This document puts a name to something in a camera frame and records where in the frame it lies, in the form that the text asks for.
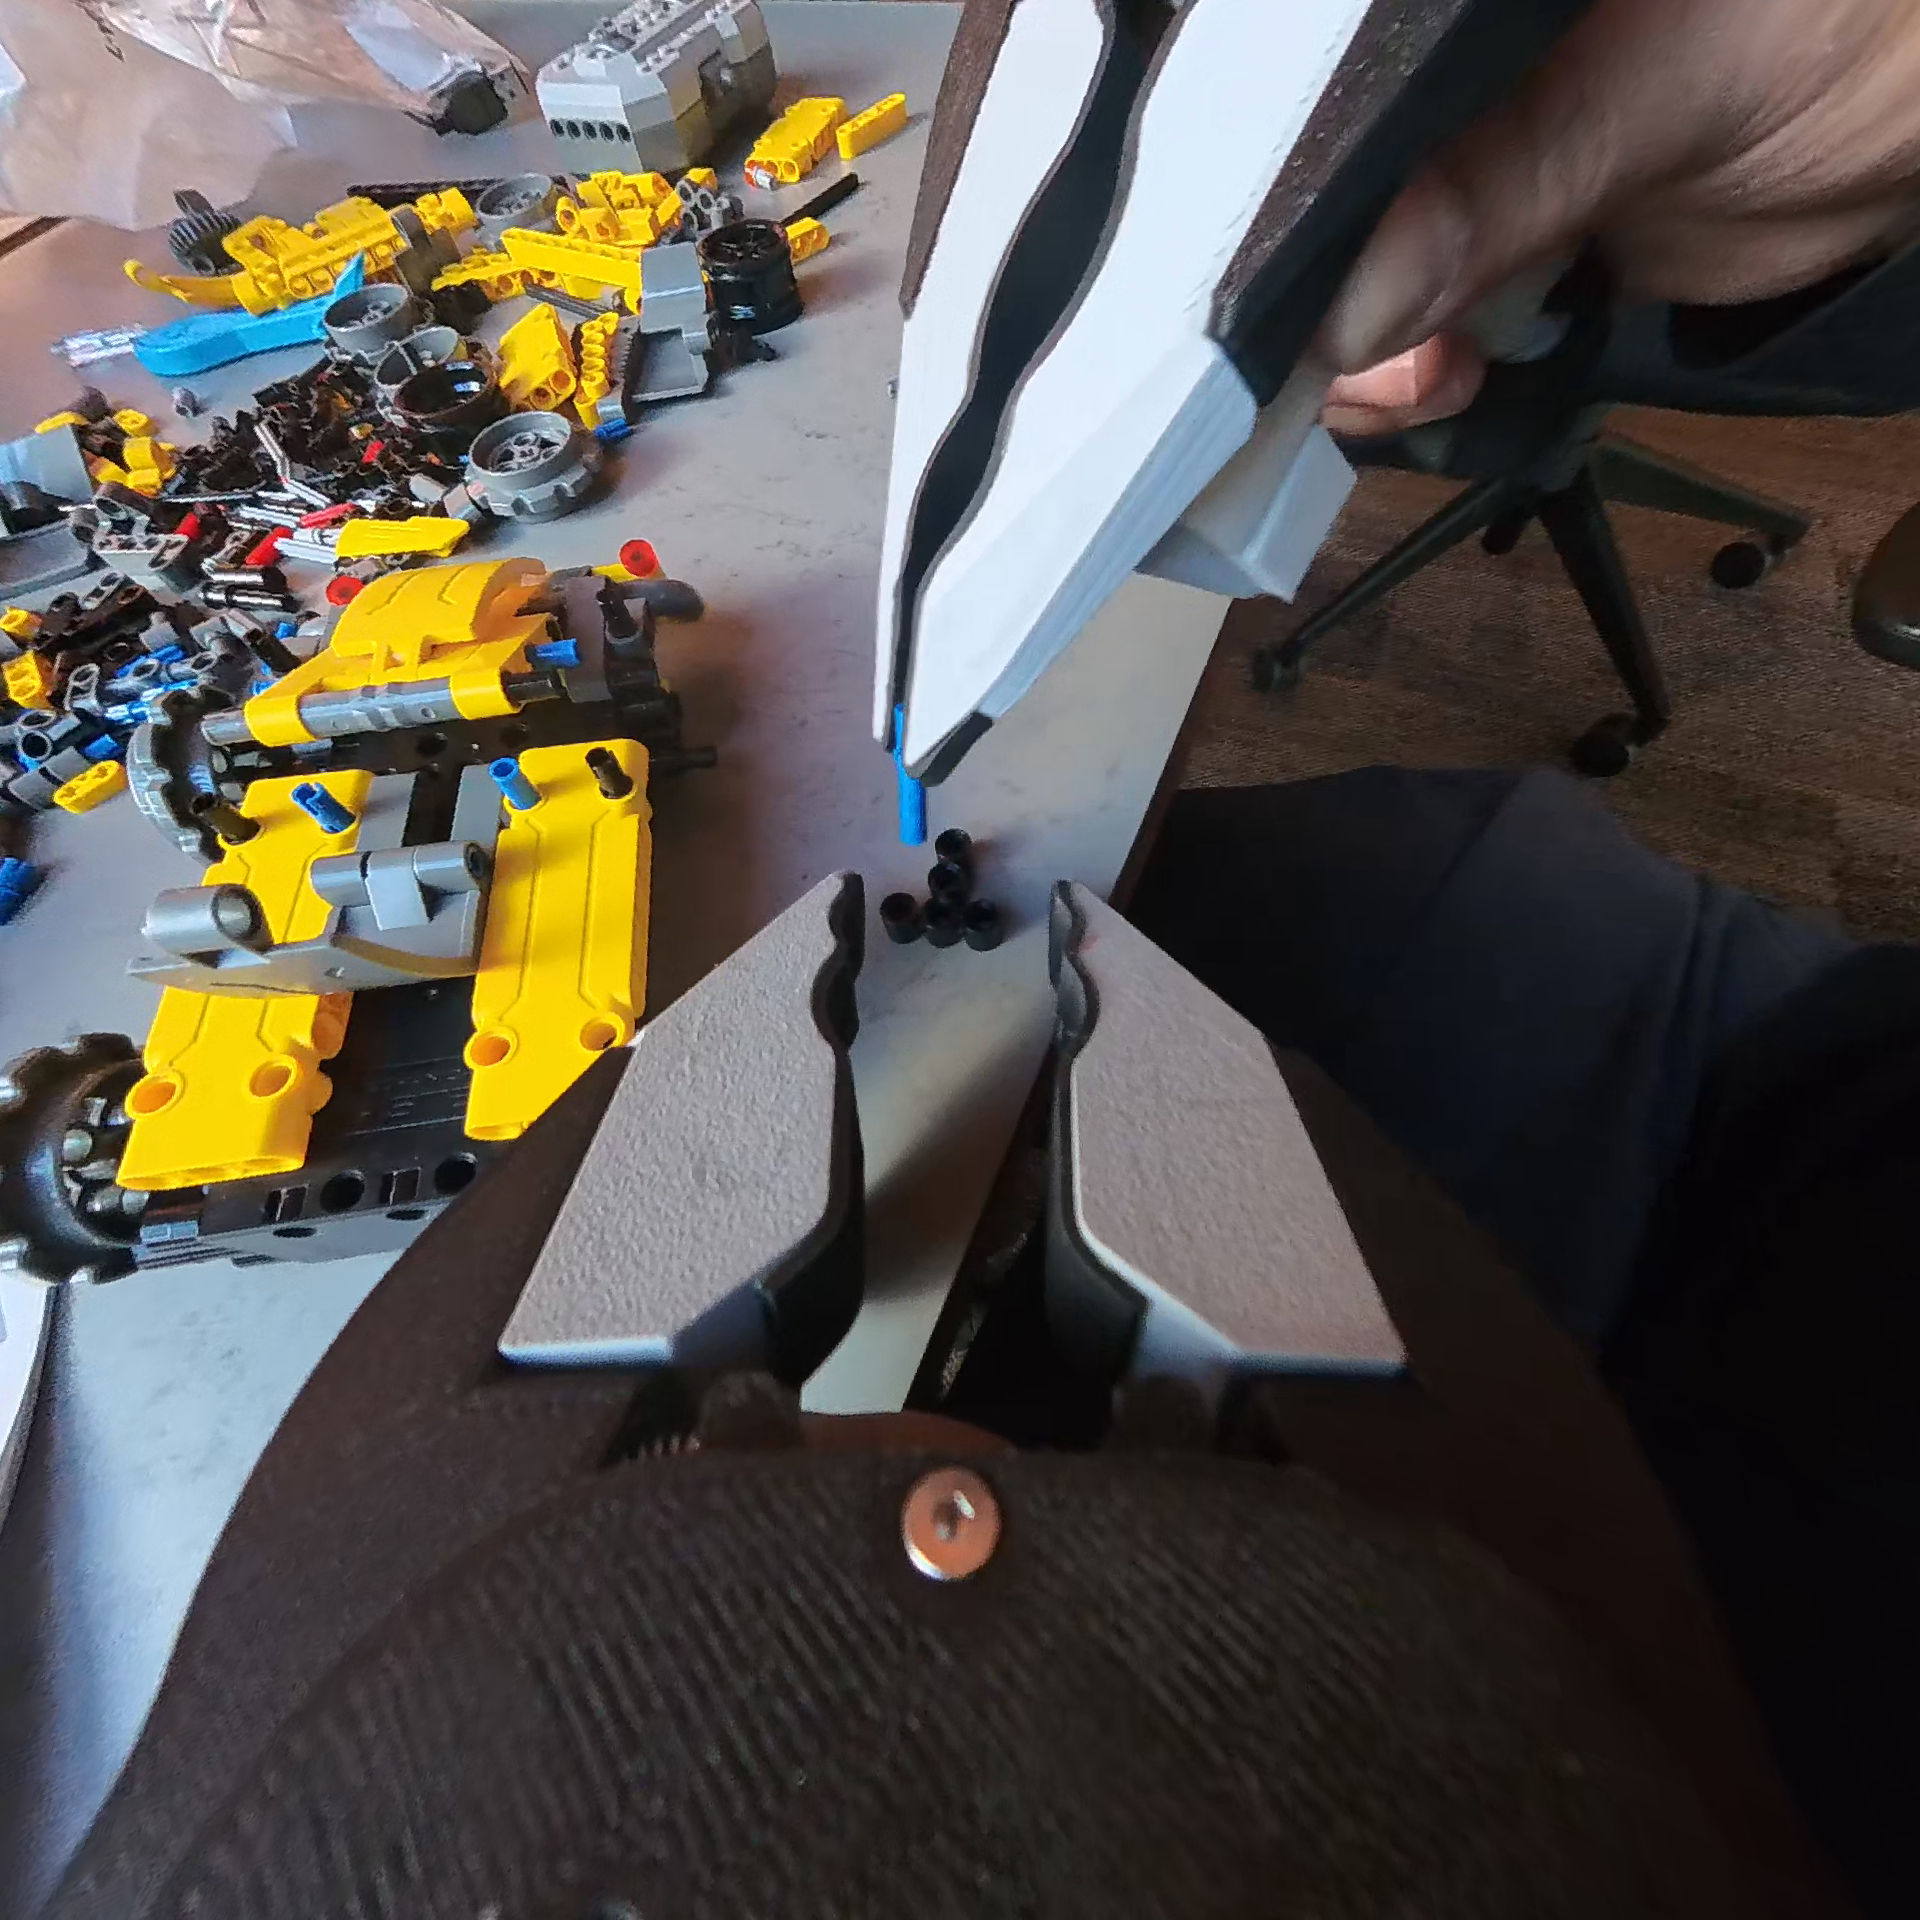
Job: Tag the grey desk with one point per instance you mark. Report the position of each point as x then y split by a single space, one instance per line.
781 601

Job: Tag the light blue curved brick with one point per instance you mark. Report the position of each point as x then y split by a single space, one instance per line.
195 337

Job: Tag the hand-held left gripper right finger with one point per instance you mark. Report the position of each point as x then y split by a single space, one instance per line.
1217 1201

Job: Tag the grey battery box brick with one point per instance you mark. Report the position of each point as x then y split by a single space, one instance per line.
646 76

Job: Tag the black brick connector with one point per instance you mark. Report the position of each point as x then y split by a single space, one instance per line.
947 910

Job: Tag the clear plastic bags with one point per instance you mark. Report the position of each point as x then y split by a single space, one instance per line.
271 76

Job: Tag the pile of loose toy bricks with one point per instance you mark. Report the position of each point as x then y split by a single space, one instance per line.
527 458

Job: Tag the yellow toy brick vehicle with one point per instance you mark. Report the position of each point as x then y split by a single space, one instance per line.
557 960

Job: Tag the building instruction booklet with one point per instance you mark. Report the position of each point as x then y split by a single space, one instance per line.
19 1396

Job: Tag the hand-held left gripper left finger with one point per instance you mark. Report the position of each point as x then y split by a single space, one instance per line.
674 1186

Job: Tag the blue brick pin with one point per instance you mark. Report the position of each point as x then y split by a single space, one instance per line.
907 797

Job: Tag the black office chair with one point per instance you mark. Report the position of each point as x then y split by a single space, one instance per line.
1562 541

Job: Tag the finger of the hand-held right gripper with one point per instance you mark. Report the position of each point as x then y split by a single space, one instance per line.
976 332
1154 332

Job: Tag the person's right hand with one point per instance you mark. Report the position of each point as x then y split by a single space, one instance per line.
1711 152

